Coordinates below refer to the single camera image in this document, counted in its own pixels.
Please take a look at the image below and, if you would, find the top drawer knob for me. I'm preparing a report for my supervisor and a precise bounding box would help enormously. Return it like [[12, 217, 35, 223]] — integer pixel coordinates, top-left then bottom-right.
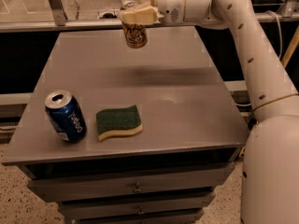
[[133, 183, 142, 193]]

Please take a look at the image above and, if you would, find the green yellow sponge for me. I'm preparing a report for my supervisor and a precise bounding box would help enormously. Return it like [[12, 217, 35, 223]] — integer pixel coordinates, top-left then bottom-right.
[[96, 105, 143, 141]]

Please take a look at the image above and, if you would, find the white cable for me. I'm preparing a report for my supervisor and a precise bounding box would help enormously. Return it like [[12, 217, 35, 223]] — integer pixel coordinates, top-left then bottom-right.
[[265, 10, 284, 61]]

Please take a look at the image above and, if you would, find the drawer knob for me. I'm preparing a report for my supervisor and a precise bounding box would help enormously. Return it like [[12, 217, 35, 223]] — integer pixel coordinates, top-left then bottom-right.
[[137, 206, 145, 216], [133, 183, 142, 193]]

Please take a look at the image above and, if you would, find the yellow wooden stand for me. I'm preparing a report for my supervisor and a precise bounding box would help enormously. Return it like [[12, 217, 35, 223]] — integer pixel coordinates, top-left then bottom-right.
[[281, 25, 299, 68]]

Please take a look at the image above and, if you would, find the orange soda can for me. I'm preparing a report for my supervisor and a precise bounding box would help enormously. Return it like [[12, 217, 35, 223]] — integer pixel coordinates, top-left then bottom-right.
[[122, 22, 148, 49]]

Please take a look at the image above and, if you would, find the grey drawer cabinet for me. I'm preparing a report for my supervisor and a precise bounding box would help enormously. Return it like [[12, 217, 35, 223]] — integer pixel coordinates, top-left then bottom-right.
[[3, 27, 248, 224]]

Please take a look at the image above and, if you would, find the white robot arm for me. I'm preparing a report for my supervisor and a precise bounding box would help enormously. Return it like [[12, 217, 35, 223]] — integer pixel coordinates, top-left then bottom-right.
[[120, 0, 299, 224]]

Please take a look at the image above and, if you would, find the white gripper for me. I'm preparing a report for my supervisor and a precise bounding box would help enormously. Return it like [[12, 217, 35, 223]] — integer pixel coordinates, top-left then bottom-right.
[[119, 0, 185, 25]]

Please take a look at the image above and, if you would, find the blue Pepsi can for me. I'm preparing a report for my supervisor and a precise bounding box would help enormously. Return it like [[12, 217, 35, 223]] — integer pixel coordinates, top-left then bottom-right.
[[45, 90, 87, 143]]

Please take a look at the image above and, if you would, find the metal railing frame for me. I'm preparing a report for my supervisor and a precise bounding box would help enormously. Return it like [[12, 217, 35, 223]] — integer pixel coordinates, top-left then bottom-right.
[[0, 0, 299, 33]]

